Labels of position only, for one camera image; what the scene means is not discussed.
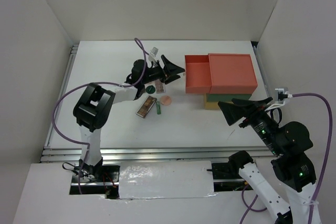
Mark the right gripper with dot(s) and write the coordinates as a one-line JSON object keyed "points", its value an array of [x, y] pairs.
{"points": [[232, 110]]}

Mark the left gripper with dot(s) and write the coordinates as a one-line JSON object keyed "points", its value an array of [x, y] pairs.
{"points": [[170, 68]]}

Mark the dark green round compact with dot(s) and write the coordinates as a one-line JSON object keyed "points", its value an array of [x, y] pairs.
{"points": [[150, 89]]}

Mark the coral top drawer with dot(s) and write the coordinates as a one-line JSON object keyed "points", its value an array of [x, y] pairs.
{"points": [[197, 74]]}

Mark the green drawer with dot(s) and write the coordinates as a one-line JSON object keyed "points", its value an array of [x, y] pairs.
{"points": [[226, 97]]}

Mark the green lipstick tube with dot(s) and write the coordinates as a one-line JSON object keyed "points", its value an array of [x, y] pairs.
{"points": [[158, 107]]}

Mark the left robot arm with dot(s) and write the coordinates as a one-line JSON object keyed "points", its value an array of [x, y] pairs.
{"points": [[94, 106]]}

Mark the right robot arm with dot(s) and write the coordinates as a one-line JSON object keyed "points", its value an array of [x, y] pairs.
{"points": [[291, 165]]}

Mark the pink eyeshadow palette clear case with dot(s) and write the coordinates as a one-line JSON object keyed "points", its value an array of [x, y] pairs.
{"points": [[159, 87]]}

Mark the round pink powder puff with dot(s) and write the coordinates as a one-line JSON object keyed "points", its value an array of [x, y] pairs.
{"points": [[166, 100]]}

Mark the coral drawer cabinet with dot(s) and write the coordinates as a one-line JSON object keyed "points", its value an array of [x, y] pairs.
{"points": [[232, 74]]}

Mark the brown eyeshadow palette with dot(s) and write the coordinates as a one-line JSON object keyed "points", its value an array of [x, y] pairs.
{"points": [[146, 106]]}

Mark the white cover plate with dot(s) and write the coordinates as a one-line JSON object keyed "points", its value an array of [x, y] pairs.
{"points": [[175, 179]]}

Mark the aluminium right rail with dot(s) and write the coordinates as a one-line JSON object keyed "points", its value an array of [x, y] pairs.
{"points": [[261, 68]]}

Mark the aluminium rail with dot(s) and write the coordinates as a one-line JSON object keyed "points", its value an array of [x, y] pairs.
{"points": [[118, 155], [261, 68], [72, 56]]}

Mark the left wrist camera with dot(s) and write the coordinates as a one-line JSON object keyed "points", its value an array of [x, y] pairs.
{"points": [[152, 55]]}

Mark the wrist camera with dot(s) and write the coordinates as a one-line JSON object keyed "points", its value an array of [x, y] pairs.
{"points": [[152, 55], [282, 97]]}

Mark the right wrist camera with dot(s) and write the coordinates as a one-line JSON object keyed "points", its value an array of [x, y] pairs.
{"points": [[282, 97]]}

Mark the aluminium front rail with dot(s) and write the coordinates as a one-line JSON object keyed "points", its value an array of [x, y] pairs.
{"points": [[118, 155]]}

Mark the aluminium left rail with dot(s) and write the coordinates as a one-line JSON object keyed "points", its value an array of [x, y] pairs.
{"points": [[72, 56]]}

